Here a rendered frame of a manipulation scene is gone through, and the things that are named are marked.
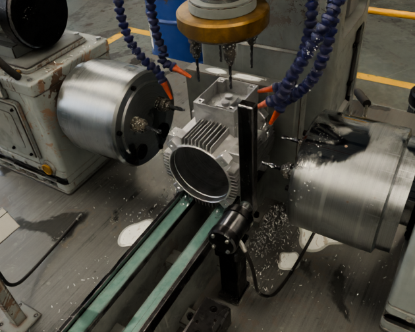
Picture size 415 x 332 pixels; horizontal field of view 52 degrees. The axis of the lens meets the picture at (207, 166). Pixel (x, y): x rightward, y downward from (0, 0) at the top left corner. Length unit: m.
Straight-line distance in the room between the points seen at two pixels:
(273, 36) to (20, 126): 0.69
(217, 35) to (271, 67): 0.33
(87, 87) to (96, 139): 0.12
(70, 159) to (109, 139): 0.26
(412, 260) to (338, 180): 0.18
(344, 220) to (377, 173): 0.10
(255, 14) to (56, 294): 0.75
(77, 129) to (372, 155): 0.67
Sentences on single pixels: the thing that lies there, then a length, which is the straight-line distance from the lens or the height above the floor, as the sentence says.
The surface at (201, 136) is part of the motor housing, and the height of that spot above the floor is 1.11.
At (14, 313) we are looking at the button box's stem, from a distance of 1.03.
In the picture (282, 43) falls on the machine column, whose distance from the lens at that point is 1.06.
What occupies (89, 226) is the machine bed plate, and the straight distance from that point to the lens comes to 1.18.
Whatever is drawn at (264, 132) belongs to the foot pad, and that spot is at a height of 1.07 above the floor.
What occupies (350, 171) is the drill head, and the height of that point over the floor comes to 1.13.
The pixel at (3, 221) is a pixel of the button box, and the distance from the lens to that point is 0.88.
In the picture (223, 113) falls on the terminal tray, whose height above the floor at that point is 1.14.
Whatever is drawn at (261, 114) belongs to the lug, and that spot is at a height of 1.08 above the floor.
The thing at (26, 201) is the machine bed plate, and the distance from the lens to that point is 1.33.
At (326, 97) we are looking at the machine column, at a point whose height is 1.07.
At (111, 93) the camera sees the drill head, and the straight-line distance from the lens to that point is 1.00.
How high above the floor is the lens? 1.63
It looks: 40 degrees down
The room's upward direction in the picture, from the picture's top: 5 degrees counter-clockwise
